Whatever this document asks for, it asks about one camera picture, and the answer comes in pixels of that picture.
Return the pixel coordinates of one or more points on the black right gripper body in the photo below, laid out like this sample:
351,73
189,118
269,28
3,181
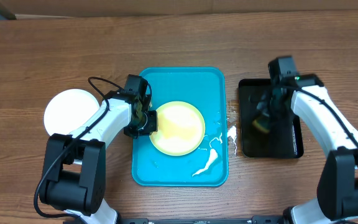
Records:
266,109

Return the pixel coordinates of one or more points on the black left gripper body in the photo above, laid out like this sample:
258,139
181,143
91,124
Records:
148,124

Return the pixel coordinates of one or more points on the green yellow sponge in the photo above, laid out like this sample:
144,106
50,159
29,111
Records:
262,124

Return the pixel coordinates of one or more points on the yellow-green plate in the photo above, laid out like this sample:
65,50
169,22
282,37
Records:
180,128

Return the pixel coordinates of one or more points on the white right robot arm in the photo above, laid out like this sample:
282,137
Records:
306,97

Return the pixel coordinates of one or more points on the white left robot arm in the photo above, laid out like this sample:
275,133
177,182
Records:
73,179

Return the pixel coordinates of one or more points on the black water tray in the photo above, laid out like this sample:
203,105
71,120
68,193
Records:
284,141

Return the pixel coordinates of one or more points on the blue plastic tray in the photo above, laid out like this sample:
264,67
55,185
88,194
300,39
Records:
208,164

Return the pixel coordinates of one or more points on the black rail at table edge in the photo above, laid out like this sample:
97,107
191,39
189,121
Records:
256,219

